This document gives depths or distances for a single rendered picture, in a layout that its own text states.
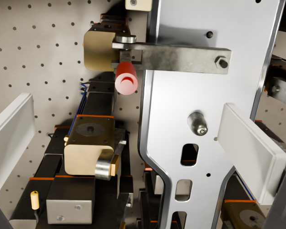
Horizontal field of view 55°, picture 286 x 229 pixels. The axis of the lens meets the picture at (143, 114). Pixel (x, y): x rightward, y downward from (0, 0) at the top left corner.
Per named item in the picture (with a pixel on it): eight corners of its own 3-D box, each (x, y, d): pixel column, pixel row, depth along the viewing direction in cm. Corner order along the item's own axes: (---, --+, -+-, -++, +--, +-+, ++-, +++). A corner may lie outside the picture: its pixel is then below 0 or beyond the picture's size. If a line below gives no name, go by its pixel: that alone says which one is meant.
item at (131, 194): (129, 142, 87) (132, 208, 60) (119, 142, 87) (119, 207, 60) (130, 131, 85) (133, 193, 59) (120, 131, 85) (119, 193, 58)
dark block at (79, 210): (105, 118, 83) (91, 225, 44) (81, 117, 82) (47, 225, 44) (106, 103, 81) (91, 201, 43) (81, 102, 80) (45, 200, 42)
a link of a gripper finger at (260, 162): (275, 155, 13) (290, 155, 13) (223, 102, 19) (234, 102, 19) (259, 206, 14) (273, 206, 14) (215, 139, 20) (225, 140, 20)
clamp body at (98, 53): (126, 40, 75) (130, 75, 42) (89, 38, 74) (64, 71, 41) (127, 15, 72) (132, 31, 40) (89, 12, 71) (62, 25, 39)
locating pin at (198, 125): (199, 124, 54) (209, 141, 48) (184, 123, 54) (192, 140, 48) (202, 109, 53) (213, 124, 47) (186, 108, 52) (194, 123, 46)
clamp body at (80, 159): (116, 101, 81) (112, 177, 47) (79, 99, 80) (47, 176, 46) (117, 79, 79) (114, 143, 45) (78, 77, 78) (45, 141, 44)
